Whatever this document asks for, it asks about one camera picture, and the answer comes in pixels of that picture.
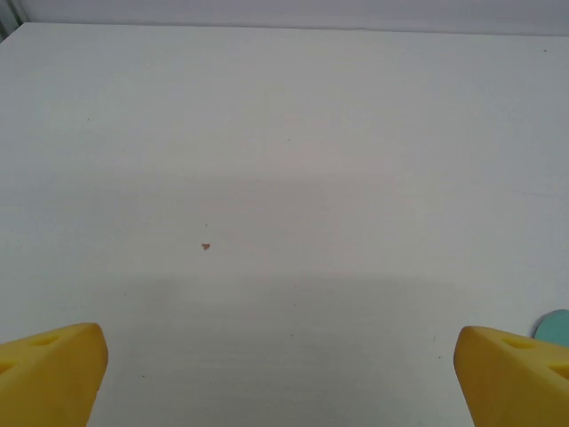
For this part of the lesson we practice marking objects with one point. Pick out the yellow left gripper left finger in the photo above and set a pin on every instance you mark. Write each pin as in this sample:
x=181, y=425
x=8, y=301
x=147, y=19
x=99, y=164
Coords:
x=49, y=378

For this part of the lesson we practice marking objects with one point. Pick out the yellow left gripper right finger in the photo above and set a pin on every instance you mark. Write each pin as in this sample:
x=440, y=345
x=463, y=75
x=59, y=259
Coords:
x=515, y=382

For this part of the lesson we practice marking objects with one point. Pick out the teal paper box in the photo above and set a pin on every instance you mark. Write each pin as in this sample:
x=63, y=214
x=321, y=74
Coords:
x=555, y=329

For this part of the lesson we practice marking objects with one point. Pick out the aluminium left frame post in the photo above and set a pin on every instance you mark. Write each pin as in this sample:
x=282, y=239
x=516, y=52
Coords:
x=6, y=18

